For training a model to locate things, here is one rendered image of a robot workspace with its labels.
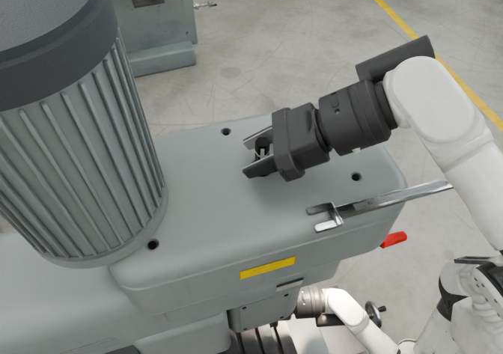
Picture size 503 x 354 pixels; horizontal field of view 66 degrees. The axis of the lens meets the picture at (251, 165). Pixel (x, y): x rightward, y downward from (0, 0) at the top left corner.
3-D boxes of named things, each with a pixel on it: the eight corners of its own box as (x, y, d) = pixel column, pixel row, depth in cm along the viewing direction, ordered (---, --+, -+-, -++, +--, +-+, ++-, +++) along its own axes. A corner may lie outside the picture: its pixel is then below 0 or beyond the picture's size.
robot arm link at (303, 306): (266, 278, 112) (307, 275, 113) (266, 290, 120) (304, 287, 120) (270, 322, 105) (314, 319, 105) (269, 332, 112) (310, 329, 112)
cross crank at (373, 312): (372, 303, 176) (379, 293, 167) (385, 328, 169) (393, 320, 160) (340, 313, 173) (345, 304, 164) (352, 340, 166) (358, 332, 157)
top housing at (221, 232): (336, 144, 85) (351, 88, 73) (397, 248, 70) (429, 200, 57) (120, 195, 77) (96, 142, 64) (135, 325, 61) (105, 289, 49)
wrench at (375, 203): (450, 171, 60) (451, 168, 60) (465, 191, 58) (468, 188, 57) (305, 210, 56) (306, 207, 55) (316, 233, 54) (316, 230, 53)
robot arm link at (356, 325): (339, 284, 108) (375, 320, 106) (332, 283, 117) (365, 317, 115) (323, 301, 107) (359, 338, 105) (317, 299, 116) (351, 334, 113)
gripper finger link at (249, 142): (251, 152, 62) (284, 139, 60) (240, 141, 60) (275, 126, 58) (251, 144, 63) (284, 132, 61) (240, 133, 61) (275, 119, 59)
